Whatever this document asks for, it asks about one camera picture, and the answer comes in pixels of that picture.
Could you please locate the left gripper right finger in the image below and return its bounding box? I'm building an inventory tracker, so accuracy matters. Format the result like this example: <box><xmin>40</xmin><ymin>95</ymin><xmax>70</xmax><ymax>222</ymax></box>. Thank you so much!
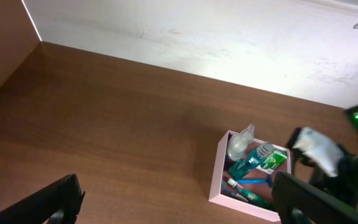
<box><xmin>272</xmin><ymin>172</ymin><xmax>358</xmax><ymax>224</ymax></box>

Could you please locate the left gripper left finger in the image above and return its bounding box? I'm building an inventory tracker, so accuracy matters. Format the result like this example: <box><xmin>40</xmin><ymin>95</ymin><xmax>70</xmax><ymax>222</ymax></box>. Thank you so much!
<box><xmin>0</xmin><ymin>174</ymin><xmax>85</xmax><ymax>223</ymax></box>

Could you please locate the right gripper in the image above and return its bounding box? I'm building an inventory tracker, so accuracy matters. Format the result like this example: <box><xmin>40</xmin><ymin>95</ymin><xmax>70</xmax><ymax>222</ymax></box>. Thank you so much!
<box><xmin>287</xmin><ymin>128</ymin><xmax>358</xmax><ymax>207</ymax></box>

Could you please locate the blue disposable razor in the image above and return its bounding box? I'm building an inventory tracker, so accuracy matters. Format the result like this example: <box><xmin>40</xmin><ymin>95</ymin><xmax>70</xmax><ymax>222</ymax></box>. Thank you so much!
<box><xmin>237</xmin><ymin>175</ymin><xmax>273</xmax><ymax>189</ymax></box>

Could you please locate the green red toothpaste tube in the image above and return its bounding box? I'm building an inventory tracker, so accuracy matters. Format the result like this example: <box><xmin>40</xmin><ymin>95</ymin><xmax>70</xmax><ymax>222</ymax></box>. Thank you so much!
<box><xmin>227</xmin><ymin>179</ymin><xmax>274</xmax><ymax>211</ymax></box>

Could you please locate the green white small carton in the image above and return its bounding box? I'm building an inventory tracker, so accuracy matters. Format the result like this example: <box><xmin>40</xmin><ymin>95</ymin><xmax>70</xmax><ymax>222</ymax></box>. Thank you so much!
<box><xmin>257</xmin><ymin>149</ymin><xmax>288</xmax><ymax>174</ymax></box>

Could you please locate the teal mouthwash bottle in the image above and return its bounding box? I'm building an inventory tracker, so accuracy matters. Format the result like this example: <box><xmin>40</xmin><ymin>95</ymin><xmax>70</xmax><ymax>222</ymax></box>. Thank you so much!
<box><xmin>229</xmin><ymin>142</ymin><xmax>274</xmax><ymax>180</ymax></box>

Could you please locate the clear spray bottle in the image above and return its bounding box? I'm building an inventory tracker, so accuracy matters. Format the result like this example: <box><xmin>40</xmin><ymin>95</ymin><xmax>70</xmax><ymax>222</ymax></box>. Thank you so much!
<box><xmin>226</xmin><ymin>124</ymin><xmax>255</xmax><ymax>162</ymax></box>

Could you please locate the blue white toothbrush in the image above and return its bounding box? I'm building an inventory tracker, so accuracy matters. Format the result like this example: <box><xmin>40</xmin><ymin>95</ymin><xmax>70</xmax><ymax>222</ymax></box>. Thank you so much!
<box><xmin>221</xmin><ymin>181</ymin><xmax>248</xmax><ymax>202</ymax></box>

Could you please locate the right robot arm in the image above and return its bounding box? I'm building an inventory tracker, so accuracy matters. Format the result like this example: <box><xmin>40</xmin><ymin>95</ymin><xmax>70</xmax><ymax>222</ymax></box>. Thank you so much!
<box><xmin>287</xmin><ymin>105</ymin><xmax>358</xmax><ymax>207</ymax></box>

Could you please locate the white cardboard box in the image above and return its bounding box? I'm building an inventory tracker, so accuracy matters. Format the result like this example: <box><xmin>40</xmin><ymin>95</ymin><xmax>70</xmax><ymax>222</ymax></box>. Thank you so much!
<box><xmin>208</xmin><ymin>131</ymin><xmax>292</xmax><ymax>222</ymax></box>

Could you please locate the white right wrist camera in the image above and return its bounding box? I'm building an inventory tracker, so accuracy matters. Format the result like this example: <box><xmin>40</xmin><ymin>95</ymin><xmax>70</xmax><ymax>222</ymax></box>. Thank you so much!
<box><xmin>292</xmin><ymin>127</ymin><xmax>345</xmax><ymax>177</ymax></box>

